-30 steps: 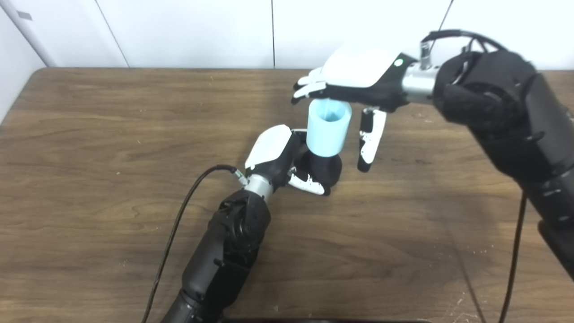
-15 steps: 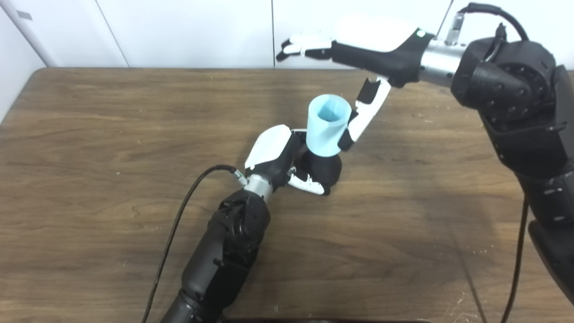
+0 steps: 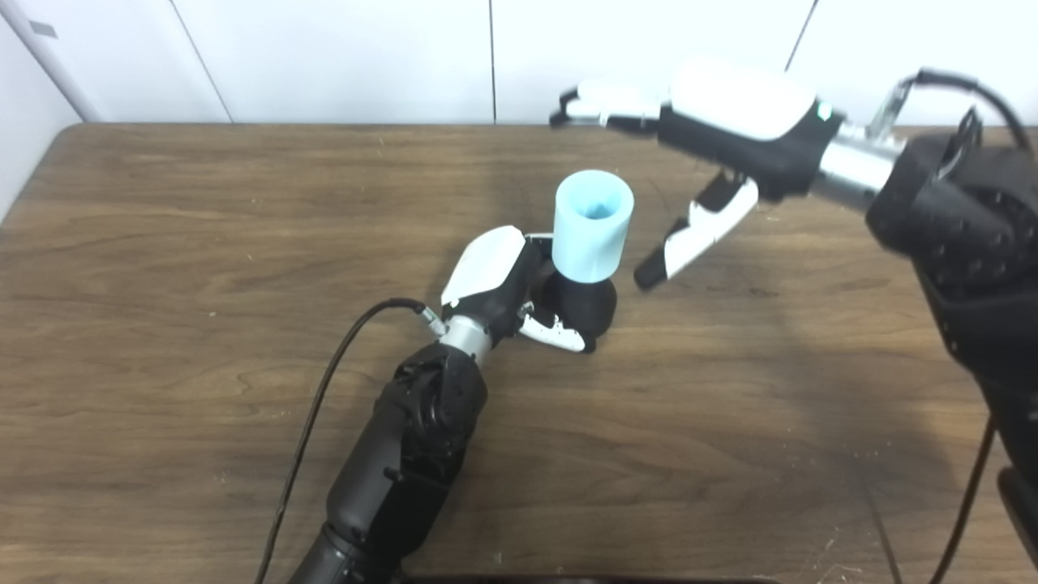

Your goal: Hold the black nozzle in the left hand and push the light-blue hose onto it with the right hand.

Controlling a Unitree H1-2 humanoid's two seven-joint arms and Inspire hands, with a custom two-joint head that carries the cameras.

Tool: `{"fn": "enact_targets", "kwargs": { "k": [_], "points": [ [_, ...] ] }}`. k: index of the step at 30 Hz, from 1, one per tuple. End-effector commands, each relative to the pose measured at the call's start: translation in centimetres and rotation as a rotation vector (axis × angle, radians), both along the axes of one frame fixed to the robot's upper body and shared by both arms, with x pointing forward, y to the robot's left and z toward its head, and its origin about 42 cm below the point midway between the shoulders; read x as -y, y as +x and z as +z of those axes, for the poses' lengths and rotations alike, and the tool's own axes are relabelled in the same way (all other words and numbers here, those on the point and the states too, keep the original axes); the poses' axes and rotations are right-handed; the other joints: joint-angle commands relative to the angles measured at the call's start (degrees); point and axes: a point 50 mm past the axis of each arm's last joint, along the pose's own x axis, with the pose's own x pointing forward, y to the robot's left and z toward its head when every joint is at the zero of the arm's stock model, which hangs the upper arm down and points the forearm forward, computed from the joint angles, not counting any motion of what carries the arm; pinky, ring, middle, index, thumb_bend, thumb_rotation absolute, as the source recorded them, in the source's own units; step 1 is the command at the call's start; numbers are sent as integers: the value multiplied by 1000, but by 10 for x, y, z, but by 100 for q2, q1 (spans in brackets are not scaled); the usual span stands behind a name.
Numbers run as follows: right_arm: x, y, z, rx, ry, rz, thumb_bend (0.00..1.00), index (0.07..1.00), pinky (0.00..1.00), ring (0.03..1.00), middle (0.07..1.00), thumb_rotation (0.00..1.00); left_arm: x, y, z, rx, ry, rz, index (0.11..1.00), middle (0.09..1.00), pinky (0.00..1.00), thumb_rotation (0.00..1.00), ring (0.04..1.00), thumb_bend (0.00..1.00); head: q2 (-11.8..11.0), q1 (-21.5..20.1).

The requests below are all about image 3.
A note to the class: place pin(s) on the white and black left hand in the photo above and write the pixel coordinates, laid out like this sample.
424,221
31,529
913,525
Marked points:
485,264

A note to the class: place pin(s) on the white and black right hand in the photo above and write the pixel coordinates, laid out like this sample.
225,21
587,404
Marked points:
738,105

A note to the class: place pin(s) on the light blue cylinder cup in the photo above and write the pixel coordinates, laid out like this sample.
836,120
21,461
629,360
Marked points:
588,243

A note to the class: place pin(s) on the black nozzle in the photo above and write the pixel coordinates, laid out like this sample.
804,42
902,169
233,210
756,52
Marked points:
584,304

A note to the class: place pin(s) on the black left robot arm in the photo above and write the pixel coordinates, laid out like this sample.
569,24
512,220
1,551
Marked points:
405,462

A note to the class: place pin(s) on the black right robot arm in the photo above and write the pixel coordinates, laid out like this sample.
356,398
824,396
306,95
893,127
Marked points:
965,227

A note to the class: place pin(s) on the small gray wall label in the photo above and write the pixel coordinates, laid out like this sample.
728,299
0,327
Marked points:
43,29

